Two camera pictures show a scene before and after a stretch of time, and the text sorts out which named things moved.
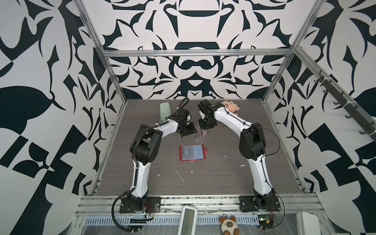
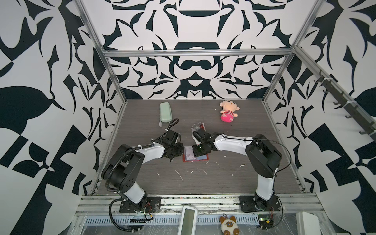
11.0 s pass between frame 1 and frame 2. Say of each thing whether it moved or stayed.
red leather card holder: stayed
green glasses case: stayed
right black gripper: moved
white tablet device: stayed
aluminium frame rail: stayed
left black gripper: moved
